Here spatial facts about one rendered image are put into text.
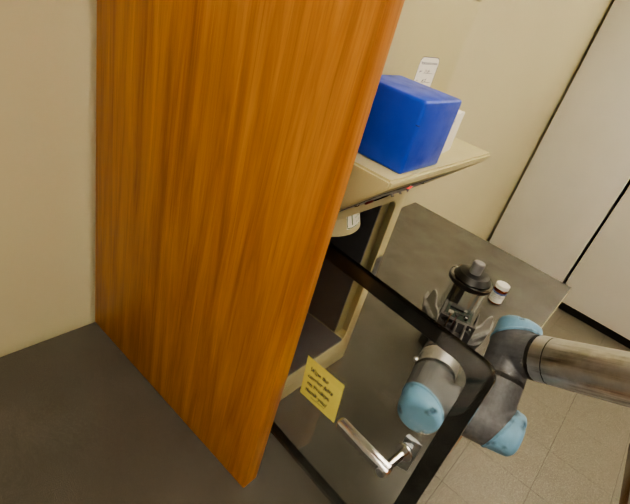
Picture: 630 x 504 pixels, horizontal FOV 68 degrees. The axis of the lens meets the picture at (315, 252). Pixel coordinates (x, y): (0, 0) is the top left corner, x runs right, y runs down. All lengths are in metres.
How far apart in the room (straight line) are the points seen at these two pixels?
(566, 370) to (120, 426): 0.74
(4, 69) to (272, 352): 0.56
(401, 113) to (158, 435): 0.68
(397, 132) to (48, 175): 0.61
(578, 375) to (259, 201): 0.52
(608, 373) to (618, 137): 2.93
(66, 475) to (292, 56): 0.71
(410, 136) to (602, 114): 3.10
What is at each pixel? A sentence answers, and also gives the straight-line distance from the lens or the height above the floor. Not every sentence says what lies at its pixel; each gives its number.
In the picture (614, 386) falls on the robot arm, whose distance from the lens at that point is 0.77.
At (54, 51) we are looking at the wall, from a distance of 0.87.
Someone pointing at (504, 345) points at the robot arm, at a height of 1.25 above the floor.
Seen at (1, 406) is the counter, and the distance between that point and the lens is 1.00.
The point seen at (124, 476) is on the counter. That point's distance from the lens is 0.89.
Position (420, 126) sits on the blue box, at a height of 1.57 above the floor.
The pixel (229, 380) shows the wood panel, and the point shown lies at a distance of 0.76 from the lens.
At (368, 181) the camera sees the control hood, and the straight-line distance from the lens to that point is 0.57.
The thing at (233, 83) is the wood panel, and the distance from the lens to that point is 0.59.
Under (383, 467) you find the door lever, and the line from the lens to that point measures 0.63.
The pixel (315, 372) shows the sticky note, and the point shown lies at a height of 1.19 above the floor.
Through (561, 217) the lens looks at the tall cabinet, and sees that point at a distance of 3.75.
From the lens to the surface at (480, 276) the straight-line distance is 1.18.
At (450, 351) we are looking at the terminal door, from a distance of 0.56.
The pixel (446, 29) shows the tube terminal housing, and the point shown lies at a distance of 0.78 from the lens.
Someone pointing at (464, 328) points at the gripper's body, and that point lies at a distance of 0.93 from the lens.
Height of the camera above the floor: 1.70
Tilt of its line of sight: 31 degrees down
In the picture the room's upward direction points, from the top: 17 degrees clockwise
